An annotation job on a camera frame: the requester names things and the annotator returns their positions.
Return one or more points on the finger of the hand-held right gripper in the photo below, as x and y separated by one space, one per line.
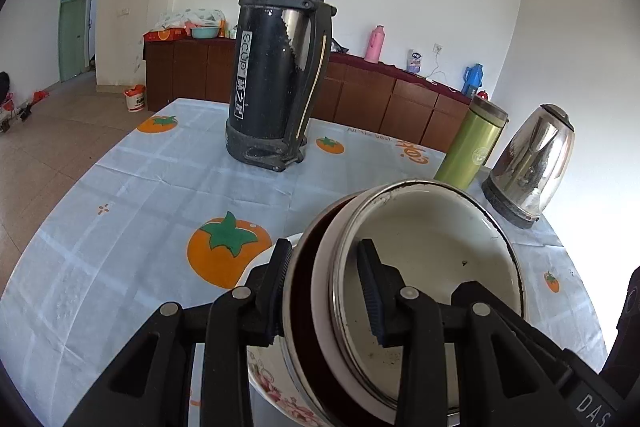
470 292

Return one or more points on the green door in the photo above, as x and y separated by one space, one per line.
72 42

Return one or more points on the white plastic bucket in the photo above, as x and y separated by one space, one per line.
135 99

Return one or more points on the brown wooden sideboard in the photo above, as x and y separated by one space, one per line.
200 72

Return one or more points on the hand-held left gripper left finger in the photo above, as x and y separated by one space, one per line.
272 302

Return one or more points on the white enamel bowl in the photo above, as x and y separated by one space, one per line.
440 247

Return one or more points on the mesh food cover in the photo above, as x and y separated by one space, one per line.
185 18

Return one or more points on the orange fruit box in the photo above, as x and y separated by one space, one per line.
165 35

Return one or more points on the stainless steel bowl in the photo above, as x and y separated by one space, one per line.
292 367

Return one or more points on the teal basin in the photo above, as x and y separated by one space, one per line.
204 33

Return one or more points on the green thermos bottle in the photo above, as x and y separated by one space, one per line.
465 152

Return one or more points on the stainless electric kettle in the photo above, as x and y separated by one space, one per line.
530 167

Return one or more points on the large black thermos flask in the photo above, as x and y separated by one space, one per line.
270 82

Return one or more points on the white packet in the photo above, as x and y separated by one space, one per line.
414 61

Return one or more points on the blue thermos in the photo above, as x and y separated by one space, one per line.
472 81

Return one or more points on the pink thermos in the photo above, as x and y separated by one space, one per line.
374 47

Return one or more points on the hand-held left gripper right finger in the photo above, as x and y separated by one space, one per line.
372 297

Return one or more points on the pink floral plate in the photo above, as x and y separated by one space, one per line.
270 382

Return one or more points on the red floor item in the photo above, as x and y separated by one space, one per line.
39 94

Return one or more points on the red plastic bowl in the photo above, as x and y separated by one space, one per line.
305 297

